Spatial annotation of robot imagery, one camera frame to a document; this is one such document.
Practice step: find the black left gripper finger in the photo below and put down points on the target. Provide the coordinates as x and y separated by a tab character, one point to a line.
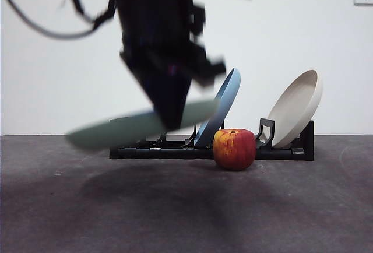
169	95

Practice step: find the green plate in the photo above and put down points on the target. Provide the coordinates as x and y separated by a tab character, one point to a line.
116	130

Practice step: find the red yellow apple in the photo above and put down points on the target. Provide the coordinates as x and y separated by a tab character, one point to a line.
234	149

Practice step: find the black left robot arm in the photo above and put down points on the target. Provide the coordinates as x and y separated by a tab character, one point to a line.
151	17

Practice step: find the black plate rack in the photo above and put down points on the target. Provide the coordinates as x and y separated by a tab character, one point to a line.
175	152

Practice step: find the blue plate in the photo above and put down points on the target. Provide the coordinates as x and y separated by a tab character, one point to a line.
228	95

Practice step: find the beige plate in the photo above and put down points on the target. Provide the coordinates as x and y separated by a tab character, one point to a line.
294	110

